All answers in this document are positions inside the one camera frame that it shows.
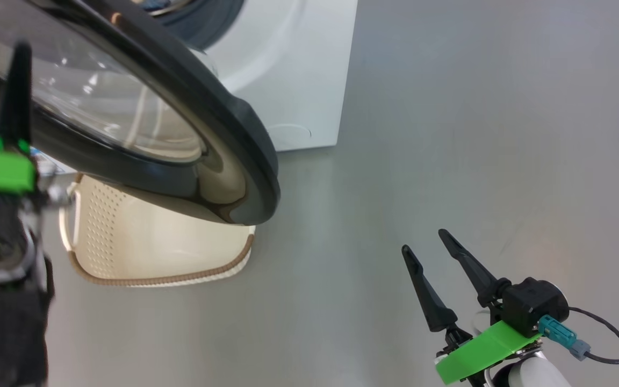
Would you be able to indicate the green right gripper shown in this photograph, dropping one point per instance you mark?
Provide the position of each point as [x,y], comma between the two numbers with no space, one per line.
[481,352]

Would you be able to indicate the black round glass door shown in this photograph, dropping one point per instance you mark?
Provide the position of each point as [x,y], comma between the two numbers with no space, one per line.
[223,123]

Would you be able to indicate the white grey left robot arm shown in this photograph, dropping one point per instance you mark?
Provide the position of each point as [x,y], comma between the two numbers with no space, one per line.
[3,301]

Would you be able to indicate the cream perforated laundry basket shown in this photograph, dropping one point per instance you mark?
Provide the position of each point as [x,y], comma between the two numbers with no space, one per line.
[148,242]

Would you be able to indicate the grey rubber door gasket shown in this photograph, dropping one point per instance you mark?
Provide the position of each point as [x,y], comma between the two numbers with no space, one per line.
[213,21]

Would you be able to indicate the white washing machine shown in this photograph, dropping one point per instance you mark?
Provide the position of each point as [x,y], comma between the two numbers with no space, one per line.
[299,70]

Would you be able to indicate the round white filter cover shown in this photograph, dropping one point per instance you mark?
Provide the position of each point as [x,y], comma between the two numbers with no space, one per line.
[290,137]

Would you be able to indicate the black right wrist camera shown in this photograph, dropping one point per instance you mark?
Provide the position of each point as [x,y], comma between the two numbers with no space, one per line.
[535,303]

